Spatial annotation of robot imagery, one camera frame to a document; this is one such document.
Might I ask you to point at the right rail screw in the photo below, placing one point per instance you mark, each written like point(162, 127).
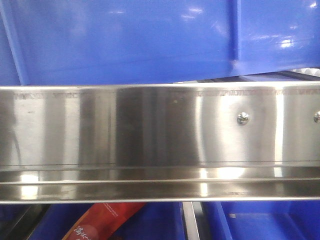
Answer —
point(316, 117)

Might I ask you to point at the lower right blue bin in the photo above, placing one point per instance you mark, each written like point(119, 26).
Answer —
point(263, 220)

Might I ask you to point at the left rail screw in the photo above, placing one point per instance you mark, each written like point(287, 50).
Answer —
point(243, 118)

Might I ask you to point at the rail screw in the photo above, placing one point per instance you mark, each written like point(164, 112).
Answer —
point(316, 117)
point(243, 118)

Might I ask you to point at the steel divider bar below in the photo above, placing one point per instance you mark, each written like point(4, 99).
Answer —
point(194, 221)

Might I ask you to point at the red snack package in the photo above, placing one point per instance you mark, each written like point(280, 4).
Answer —
point(101, 220)

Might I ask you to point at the lower left blue bin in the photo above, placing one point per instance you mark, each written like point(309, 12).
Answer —
point(155, 221)

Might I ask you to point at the stainless steel shelf rail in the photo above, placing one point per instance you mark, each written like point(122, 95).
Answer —
point(163, 142)

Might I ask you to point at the large blue plastic bin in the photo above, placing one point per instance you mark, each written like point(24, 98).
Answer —
point(93, 42)

